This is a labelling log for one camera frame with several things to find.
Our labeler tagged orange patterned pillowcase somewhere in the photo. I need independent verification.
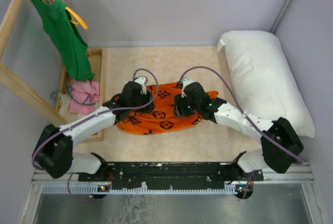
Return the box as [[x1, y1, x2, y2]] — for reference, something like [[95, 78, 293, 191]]
[[115, 83, 219, 135]]

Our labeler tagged white pillow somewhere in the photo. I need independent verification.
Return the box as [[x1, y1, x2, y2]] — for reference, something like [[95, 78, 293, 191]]
[[217, 30, 316, 138]]

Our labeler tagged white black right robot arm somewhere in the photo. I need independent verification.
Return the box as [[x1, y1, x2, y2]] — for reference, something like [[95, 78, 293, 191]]
[[174, 78, 304, 180]]

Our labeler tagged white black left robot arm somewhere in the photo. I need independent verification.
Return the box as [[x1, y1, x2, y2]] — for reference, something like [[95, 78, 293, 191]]
[[32, 77, 152, 181]]

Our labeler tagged grey clothes hanger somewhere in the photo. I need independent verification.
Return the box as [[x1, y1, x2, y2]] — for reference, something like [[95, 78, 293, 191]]
[[50, 85, 96, 106]]

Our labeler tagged pink cloth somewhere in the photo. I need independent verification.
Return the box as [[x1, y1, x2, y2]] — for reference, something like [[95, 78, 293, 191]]
[[69, 80, 100, 115]]

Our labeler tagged wooden tray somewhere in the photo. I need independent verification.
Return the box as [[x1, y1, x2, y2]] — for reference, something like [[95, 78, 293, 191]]
[[52, 47, 107, 143]]

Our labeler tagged cream cloth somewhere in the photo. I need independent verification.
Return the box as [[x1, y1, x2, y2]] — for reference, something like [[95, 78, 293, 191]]
[[58, 94, 91, 122]]

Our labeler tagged green tank top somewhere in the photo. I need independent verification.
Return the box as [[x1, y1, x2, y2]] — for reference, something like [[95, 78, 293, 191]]
[[30, 0, 95, 82]]

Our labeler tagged wooden clothes rack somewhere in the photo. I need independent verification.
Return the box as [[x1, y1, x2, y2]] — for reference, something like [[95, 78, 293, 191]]
[[1, 0, 66, 126]]

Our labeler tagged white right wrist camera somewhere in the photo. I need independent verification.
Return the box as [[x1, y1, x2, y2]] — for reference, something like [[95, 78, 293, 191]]
[[177, 77, 194, 98]]

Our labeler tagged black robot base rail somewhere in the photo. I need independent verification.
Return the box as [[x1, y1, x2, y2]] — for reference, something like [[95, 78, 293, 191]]
[[79, 161, 251, 190]]

